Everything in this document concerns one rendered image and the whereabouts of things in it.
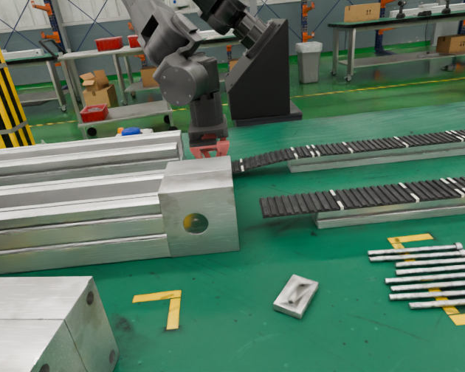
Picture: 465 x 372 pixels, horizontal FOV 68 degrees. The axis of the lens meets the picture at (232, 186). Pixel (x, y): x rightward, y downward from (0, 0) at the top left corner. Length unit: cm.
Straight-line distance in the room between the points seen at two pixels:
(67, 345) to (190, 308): 14
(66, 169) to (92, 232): 23
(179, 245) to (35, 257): 18
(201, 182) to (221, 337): 18
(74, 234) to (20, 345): 21
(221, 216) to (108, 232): 14
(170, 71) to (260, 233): 26
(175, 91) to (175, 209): 19
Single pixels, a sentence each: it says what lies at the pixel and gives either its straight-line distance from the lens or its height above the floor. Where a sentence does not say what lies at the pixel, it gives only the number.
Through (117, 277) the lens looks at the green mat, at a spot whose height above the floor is 78.
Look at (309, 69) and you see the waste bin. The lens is 559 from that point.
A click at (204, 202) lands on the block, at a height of 86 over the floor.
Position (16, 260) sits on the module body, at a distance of 53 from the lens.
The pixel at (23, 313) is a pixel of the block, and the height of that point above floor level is 87.
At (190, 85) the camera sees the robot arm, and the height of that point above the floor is 97.
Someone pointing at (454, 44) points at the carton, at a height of 34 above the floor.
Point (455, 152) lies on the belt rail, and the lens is 76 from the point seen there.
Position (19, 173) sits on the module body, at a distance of 71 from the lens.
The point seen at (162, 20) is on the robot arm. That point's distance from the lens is 61.
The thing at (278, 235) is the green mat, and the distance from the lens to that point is 48.
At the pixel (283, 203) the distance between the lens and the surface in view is 49.
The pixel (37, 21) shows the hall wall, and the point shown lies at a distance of 883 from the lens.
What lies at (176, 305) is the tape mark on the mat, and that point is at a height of 78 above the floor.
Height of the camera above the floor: 105
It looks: 26 degrees down
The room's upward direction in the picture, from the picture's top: 6 degrees counter-clockwise
